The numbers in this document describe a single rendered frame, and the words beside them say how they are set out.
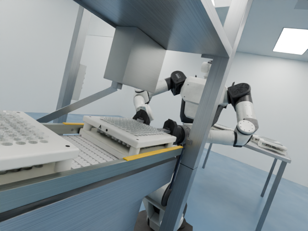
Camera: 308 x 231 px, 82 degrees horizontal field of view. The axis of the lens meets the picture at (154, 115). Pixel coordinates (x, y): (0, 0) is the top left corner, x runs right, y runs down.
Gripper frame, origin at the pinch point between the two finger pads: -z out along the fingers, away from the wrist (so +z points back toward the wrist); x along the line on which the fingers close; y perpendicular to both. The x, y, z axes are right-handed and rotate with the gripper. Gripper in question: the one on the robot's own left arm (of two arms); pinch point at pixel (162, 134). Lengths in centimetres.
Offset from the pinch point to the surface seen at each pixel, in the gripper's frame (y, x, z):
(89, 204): -13.8, 11.0, -36.6
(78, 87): 84, -4, 3
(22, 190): -16, 4, -49
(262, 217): -36, 67, 146
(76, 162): -3.9, 6.6, -35.7
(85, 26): 83, -45, -2
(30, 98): 394, 63, 63
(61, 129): 14.0, 4.7, -32.7
